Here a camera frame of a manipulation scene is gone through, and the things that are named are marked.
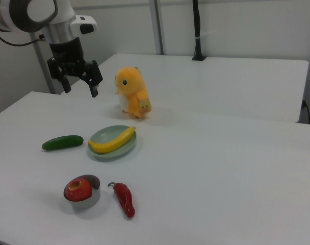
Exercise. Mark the grey metal bowl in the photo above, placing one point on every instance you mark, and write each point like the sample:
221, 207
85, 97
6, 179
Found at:
86, 204

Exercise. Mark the green cucumber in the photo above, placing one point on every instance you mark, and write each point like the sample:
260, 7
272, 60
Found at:
62, 143

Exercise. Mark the orange plush toy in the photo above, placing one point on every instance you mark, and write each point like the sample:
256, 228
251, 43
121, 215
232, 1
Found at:
132, 86

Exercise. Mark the yellow banana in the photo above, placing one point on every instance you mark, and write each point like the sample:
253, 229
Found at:
111, 145

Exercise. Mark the black camera stand pole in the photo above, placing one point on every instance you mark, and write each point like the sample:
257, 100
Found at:
197, 25

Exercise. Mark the grey partition post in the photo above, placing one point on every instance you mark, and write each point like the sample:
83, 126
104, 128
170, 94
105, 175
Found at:
160, 25

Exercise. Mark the red apple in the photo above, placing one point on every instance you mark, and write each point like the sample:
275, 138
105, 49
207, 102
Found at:
78, 190

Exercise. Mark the red chili pepper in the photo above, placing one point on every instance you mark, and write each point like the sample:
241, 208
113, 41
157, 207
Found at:
124, 199

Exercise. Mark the pale green plate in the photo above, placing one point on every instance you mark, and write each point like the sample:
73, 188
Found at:
106, 132

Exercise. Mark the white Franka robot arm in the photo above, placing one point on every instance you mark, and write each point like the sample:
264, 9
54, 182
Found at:
63, 10

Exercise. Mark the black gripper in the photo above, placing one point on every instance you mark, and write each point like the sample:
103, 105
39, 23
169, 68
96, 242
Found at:
67, 56

